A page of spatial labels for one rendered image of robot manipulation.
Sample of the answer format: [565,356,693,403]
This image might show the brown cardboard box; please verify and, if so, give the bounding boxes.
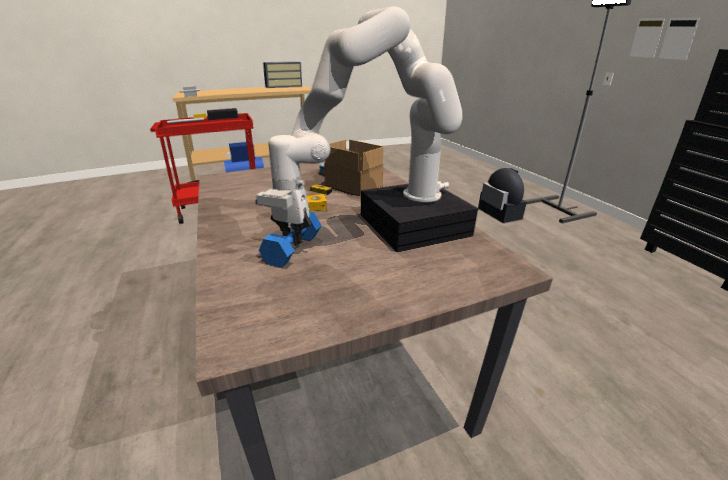
[324,139,384,196]

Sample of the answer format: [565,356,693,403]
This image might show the yellow pocket level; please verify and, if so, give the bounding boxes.
[310,184,332,194]

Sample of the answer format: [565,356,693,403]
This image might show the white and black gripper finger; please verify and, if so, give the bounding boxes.
[293,210,312,246]
[270,215,291,236]

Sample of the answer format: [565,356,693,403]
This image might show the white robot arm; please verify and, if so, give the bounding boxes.
[256,7,462,208]

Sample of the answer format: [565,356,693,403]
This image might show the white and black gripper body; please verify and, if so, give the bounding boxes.
[271,186,310,224]

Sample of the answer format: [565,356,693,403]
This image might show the blue dumbbell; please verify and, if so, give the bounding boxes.
[259,212,322,268]

